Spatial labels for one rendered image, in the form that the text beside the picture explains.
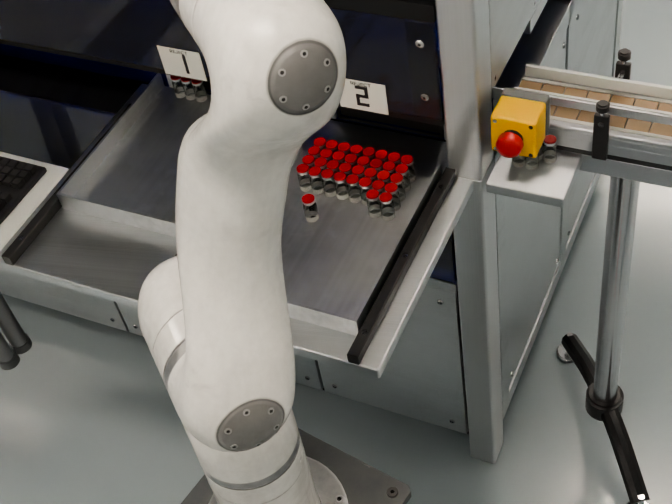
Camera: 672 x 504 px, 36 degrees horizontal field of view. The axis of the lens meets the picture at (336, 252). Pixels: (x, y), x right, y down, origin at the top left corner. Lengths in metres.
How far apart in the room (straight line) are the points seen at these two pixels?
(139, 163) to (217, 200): 0.98
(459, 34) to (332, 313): 0.44
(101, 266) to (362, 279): 0.43
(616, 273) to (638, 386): 0.59
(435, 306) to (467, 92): 0.55
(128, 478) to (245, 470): 1.38
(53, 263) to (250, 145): 0.97
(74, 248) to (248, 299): 0.83
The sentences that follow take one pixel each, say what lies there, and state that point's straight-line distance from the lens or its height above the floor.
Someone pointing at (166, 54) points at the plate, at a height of 1.03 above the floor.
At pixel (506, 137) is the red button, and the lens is 1.57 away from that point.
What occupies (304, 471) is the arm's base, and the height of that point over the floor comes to 1.00.
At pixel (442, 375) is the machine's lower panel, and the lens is 2.17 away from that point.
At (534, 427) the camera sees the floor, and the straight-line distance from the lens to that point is 2.44.
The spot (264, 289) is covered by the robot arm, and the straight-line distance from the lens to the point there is 0.96.
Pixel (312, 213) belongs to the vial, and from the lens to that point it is 1.65.
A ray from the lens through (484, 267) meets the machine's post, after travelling 1.85.
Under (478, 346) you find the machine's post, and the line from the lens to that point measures 2.04.
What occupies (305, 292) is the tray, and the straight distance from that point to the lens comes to 1.57.
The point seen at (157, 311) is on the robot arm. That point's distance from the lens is 1.07.
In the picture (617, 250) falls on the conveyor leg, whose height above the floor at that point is 0.63.
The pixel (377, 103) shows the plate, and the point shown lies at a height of 1.01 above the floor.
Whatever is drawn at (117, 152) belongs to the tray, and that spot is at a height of 0.88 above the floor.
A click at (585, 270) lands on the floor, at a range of 2.73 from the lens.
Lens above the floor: 2.06
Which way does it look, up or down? 47 degrees down
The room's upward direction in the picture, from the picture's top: 12 degrees counter-clockwise
